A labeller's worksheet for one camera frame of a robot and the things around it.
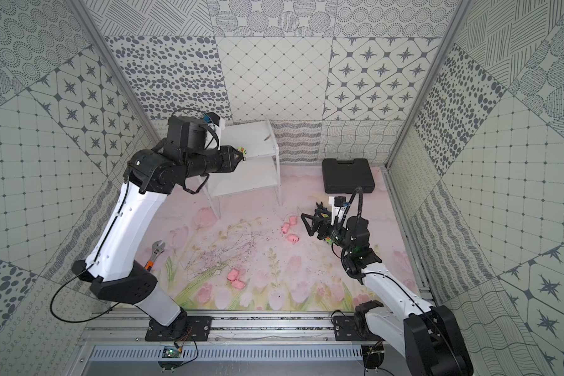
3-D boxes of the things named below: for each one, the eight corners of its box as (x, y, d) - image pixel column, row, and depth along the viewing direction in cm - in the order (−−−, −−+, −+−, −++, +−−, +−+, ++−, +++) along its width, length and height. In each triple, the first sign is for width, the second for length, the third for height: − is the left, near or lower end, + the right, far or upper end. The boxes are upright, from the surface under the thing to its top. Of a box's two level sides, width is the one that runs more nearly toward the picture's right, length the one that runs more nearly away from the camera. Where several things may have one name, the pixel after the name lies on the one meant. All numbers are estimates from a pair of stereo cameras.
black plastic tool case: (325, 195, 110) (326, 188, 107) (322, 165, 123) (323, 158, 119) (373, 195, 110) (376, 188, 107) (365, 165, 123) (367, 158, 120)
